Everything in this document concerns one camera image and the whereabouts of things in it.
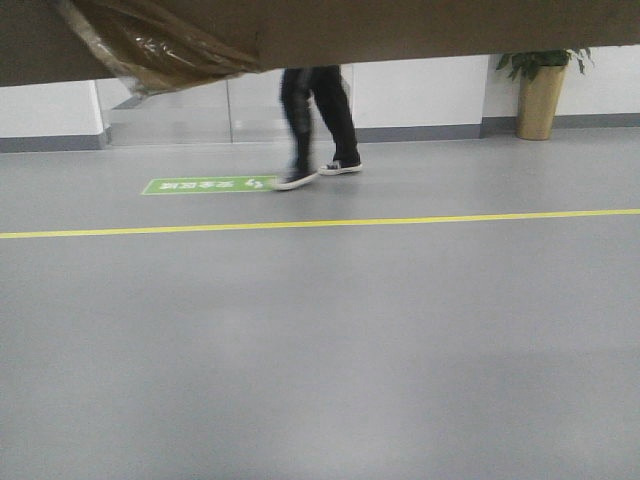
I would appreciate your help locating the brown cardboard carton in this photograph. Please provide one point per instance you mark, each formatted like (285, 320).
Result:
(164, 46)

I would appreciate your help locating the green floor sign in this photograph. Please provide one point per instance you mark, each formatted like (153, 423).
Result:
(209, 185)

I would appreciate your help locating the walking person in black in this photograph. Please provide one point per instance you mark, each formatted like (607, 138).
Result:
(324, 86)

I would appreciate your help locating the gold planter pot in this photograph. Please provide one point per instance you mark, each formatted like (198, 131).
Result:
(537, 103)

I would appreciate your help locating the green potted plant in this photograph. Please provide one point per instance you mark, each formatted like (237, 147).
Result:
(528, 64)

